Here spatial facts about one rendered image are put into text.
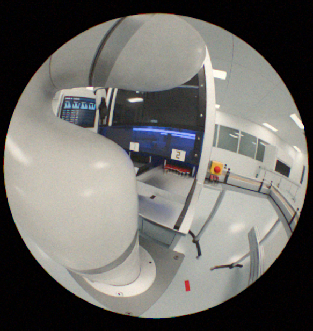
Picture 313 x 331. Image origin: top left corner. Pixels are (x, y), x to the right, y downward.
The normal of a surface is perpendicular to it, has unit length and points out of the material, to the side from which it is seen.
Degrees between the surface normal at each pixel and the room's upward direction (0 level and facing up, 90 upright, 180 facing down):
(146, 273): 0
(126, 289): 0
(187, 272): 0
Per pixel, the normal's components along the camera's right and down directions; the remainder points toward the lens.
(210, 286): 0.11, -0.95
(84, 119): 0.86, 0.24
